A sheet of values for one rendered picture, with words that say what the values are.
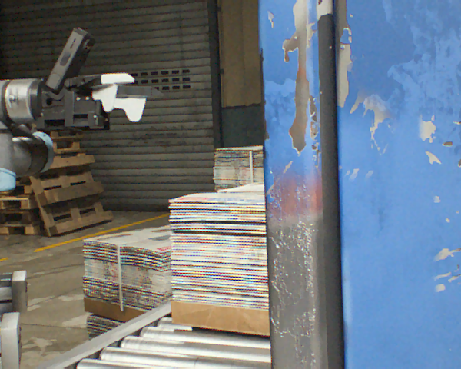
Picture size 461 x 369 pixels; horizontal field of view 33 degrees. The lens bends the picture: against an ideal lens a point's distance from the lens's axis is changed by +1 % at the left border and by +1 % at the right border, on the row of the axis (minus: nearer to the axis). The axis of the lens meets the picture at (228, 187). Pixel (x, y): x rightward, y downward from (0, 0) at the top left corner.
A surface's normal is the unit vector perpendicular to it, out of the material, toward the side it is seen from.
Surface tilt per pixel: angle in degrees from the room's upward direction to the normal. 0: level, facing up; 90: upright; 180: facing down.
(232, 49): 90
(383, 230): 90
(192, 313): 92
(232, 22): 90
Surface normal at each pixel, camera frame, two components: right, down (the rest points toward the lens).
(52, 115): -0.22, -0.04
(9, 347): 0.22, 0.07
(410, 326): -0.41, 0.10
